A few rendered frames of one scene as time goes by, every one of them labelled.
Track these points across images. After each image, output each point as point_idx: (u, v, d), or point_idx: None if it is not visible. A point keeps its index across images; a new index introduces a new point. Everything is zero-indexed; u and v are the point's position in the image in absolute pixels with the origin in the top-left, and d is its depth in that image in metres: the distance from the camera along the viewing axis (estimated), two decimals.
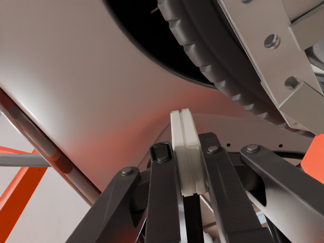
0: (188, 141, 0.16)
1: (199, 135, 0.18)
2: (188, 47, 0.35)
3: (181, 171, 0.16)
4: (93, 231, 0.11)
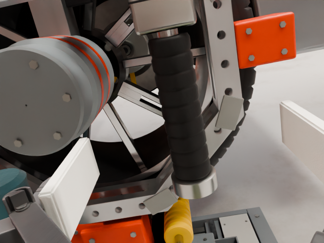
0: None
1: (323, 129, 0.16)
2: None
3: (50, 218, 0.14)
4: None
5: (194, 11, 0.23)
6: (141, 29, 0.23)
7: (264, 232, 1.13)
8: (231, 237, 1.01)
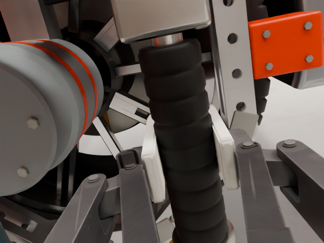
0: (220, 137, 0.15)
1: (227, 130, 0.18)
2: None
3: (150, 178, 0.16)
4: (66, 239, 0.10)
5: (208, 6, 0.15)
6: (127, 34, 0.15)
7: None
8: None
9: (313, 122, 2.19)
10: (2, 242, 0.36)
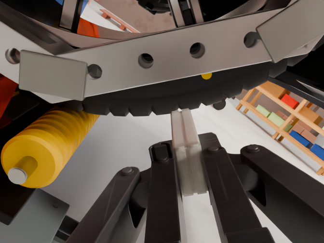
0: (188, 141, 0.16)
1: (199, 135, 0.18)
2: None
3: (181, 171, 0.16)
4: (93, 231, 0.11)
5: None
6: None
7: None
8: (74, 220, 0.74)
9: None
10: None
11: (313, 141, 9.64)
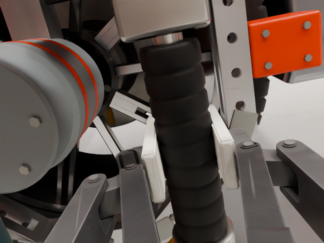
0: (220, 137, 0.15)
1: (227, 130, 0.18)
2: None
3: (150, 178, 0.16)
4: (66, 239, 0.10)
5: (207, 6, 0.15)
6: (128, 33, 0.15)
7: None
8: None
9: (310, 119, 2.24)
10: (4, 239, 0.37)
11: None
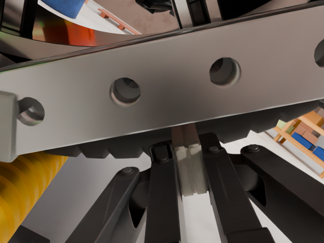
0: (188, 141, 0.16)
1: (199, 135, 0.18)
2: None
3: (181, 171, 0.16)
4: (93, 231, 0.11)
5: None
6: None
7: None
8: None
9: None
10: None
11: (314, 143, 9.51)
